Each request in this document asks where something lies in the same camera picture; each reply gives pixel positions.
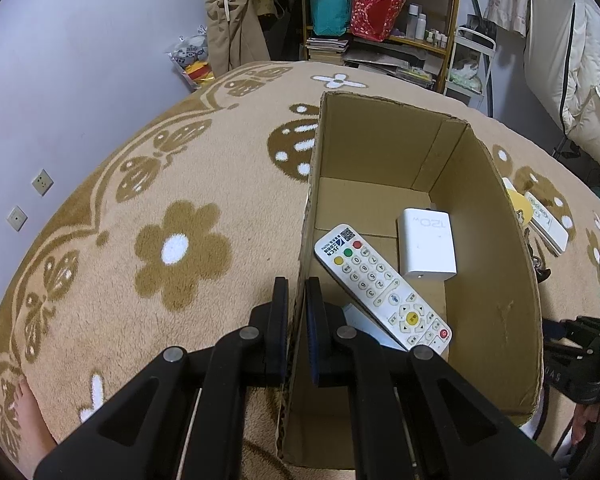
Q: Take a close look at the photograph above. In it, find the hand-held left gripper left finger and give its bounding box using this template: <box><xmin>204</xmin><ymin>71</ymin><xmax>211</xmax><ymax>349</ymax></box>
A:
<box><xmin>34</xmin><ymin>276</ymin><xmax>291</xmax><ymax>480</ymax></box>

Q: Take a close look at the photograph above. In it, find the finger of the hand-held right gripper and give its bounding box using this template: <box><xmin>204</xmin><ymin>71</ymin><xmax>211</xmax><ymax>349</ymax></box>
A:
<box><xmin>542</xmin><ymin>316</ymin><xmax>600</xmax><ymax>356</ymax></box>

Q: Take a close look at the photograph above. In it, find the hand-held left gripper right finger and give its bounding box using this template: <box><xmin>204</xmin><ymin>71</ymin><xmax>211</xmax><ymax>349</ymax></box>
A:
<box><xmin>305</xmin><ymin>276</ymin><xmax>563</xmax><ymax>480</ymax></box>

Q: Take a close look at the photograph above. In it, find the white television remote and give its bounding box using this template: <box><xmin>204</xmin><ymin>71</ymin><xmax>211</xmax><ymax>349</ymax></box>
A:
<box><xmin>314</xmin><ymin>223</ymin><xmax>452</xmax><ymax>352</ymax></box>

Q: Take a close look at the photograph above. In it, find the cardboard box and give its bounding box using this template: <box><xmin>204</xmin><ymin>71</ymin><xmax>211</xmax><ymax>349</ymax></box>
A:
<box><xmin>277</xmin><ymin>90</ymin><xmax>543</xmax><ymax>471</ymax></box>

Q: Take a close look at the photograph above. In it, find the yellow oval case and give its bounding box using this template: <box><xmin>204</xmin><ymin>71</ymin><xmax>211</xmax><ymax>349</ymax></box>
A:
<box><xmin>501</xmin><ymin>177</ymin><xmax>532</xmax><ymax>228</ymax></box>

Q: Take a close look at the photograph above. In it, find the white charger block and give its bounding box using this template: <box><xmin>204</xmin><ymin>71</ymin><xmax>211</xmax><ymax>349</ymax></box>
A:
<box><xmin>396</xmin><ymin>204</ymin><xmax>458</xmax><ymax>281</ymax></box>

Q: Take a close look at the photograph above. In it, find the person's right hand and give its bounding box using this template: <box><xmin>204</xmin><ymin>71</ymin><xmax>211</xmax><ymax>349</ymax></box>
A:
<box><xmin>571</xmin><ymin>402</ymin><xmax>600</xmax><ymax>446</ymax></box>

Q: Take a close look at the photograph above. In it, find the dark keyring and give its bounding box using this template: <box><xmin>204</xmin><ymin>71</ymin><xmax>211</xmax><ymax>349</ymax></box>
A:
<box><xmin>522</xmin><ymin>227</ymin><xmax>552</xmax><ymax>285</ymax></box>

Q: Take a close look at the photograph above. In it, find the cream padded recliner chair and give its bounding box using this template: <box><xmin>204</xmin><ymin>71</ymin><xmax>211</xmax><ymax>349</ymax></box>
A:
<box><xmin>525</xmin><ymin>0</ymin><xmax>600</xmax><ymax>186</ymax></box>

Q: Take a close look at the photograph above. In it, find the white trolley cart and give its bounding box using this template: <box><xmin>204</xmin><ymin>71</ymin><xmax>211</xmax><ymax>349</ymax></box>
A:
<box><xmin>442</xmin><ymin>25</ymin><xmax>497</xmax><ymax>111</ymax></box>

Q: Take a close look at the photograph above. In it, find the person's bare foot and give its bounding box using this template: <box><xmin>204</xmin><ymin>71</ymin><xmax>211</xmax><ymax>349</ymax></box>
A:
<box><xmin>14</xmin><ymin>376</ymin><xmax>58</xmax><ymax>466</ymax></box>

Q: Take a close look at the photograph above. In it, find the bag of plush toys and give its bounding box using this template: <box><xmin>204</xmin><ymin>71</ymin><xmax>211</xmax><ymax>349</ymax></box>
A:
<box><xmin>167</xmin><ymin>32</ymin><xmax>216</xmax><ymax>92</ymax></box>

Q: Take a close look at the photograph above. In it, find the stack of books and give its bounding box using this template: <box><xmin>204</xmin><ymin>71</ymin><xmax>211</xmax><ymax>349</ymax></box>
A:
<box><xmin>306</xmin><ymin>36</ymin><xmax>351</xmax><ymax>65</ymax></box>

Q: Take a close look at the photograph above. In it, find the pile of magazines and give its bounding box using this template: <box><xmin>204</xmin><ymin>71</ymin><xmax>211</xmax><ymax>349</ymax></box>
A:
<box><xmin>344</xmin><ymin>42</ymin><xmax>438</xmax><ymax>92</ymax></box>

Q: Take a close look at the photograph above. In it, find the beige coat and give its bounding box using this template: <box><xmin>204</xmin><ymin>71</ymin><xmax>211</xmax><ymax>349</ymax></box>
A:
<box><xmin>202</xmin><ymin>0</ymin><xmax>272</xmax><ymax>78</ymax></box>

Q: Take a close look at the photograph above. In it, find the wooden shelf unit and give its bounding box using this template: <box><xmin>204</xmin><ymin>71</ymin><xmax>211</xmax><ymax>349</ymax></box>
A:
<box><xmin>300</xmin><ymin>0</ymin><xmax>463</xmax><ymax>93</ymax></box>

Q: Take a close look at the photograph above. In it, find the row of toiletry bottles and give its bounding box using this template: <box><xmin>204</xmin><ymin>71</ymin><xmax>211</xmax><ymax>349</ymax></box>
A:
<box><xmin>407</xmin><ymin>4</ymin><xmax>451</xmax><ymax>50</ymax></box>

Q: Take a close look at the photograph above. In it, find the teal bag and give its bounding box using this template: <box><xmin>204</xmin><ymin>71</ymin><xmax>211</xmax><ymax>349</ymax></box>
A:
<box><xmin>305</xmin><ymin>0</ymin><xmax>353</xmax><ymax>37</ymax></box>

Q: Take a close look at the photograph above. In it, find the red gift bag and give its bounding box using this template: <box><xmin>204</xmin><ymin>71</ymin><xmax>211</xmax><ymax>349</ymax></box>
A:
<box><xmin>351</xmin><ymin>0</ymin><xmax>408</xmax><ymax>42</ymax></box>

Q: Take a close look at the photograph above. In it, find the black cable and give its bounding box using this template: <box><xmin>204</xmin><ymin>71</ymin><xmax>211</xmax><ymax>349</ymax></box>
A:
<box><xmin>532</xmin><ymin>385</ymin><xmax>581</xmax><ymax>461</ymax></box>

